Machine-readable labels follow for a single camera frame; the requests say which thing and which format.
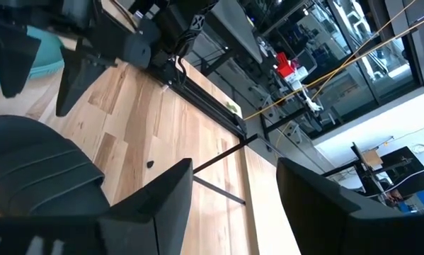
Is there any red box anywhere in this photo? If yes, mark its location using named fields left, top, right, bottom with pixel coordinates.
left=275, top=52, right=296, bottom=79

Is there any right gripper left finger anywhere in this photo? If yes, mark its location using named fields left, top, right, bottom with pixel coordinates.
left=98, top=157, right=195, bottom=255

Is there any yellow cable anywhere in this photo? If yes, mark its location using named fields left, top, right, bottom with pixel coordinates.
left=310, top=0, right=418, bottom=101
left=243, top=12, right=424, bottom=121

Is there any small green sprig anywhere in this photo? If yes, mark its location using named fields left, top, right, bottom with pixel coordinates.
left=225, top=101, right=243, bottom=116

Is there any brown cardboard box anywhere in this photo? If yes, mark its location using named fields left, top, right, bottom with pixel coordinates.
left=361, top=148, right=384, bottom=168

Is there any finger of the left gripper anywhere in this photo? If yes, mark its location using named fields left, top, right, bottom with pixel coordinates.
left=55, top=45, right=108, bottom=118
left=0, top=21, right=42, bottom=99

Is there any teal rubber slide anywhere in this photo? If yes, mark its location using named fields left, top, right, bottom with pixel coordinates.
left=0, top=25, right=65, bottom=89

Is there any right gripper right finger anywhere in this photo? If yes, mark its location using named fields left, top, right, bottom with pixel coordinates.
left=275, top=157, right=424, bottom=255

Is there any grey desk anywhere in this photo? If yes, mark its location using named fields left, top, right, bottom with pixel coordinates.
left=211, top=0, right=264, bottom=64

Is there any black aluminium table frame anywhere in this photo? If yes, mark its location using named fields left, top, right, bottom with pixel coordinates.
left=147, top=62, right=248, bottom=140

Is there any black rubber slide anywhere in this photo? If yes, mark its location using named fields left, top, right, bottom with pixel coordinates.
left=0, top=115, right=110, bottom=217

